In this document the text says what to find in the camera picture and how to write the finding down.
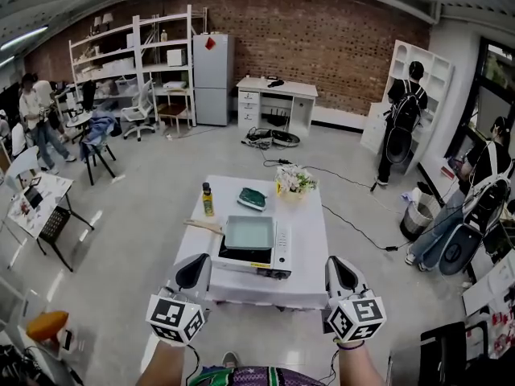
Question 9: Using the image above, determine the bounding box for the marble pattern folding table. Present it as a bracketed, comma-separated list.
[6, 173, 96, 273]

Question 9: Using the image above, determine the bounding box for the person's left forearm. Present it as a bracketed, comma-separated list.
[138, 340, 190, 386]

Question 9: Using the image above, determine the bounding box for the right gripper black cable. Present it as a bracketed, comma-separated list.
[328, 347, 341, 384]

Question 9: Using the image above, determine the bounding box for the yellow oil bottle black cap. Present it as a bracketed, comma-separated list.
[201, 182, 216, 217]

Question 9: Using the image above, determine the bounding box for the black metal chair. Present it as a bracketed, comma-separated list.
[80, 134, 117, 187]

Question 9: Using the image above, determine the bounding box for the black cable with adapter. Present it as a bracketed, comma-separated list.
[321, 203, 399, 253]

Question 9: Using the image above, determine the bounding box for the white side table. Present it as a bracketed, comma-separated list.
[461, 251, 515, 317]

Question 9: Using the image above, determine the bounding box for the grey waste basket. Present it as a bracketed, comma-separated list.
[400, 193, 442, 241]

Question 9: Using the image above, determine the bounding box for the blue clothes pile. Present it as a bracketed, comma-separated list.
[80, 113, 122, 160]

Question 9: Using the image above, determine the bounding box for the black armchair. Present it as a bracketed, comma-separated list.
[420, 320, 490, 386]

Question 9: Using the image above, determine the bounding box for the person's purple green shirt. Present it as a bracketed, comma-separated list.
[188, 366, 323, 386]

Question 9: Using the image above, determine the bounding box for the white portable induction cooktop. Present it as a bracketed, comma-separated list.
[211, 225, 293, 281]

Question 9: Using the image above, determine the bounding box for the pale grey refrigerator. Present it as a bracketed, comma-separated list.
[192, 33, 235, 127]

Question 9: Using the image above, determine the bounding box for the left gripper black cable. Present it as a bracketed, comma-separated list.
[187, 344, 200, 377]

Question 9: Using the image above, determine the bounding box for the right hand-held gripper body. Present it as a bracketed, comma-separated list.
[321, 289, 388, 344]

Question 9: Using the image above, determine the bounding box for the small round white table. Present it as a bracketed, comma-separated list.
[66, 113, 96, 144]

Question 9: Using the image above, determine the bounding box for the small wooden top table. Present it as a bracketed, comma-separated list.
[156, 88, 192, 130]

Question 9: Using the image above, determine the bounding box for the black framed window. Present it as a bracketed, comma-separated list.
[446, 36, 515, 164]

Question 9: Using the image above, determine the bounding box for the white metal shelving unit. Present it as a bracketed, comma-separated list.
[132, 4, 198, 130]
[68, 14, 142, 96]

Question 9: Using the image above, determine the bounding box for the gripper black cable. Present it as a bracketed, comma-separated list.
[187, 344, 200, 377]
[328, 347, 341, 384]

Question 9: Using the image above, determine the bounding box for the black mesh basket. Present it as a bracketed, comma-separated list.
[38, 206, 72, 245]

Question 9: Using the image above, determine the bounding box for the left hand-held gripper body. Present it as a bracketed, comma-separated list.
[145, 285, 210, 348]

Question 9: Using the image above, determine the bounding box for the round black white floor device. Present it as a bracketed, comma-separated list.
[271, 129, 302, 148]

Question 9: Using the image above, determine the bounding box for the white desk with drawers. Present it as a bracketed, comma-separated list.
[236, 76, 319, 138]

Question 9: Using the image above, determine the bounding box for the black device with cables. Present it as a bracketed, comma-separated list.
[241, 125, 274, 151]

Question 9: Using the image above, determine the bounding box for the black tablet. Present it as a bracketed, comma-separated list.
[22, 177, 44, 211]

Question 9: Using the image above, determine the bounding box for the black cable with plug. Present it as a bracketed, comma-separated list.
[305, 166, 379, 192]

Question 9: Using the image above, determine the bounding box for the person's right forearm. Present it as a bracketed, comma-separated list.
[336, 342, 387, 386]

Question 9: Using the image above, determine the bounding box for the white office chair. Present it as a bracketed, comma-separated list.
[120, 79, 157, 142]

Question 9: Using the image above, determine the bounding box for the white box appliance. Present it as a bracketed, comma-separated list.
[167, 48, 188, 67]

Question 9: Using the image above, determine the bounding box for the white hutch cabinet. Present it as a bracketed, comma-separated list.
[360, 39, 455, 176]

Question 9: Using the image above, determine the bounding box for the orange bag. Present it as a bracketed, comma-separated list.
[26, 310, 69, 343]

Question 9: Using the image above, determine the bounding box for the pink white flower arrangement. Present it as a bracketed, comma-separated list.
[274, 163, 319, 203]

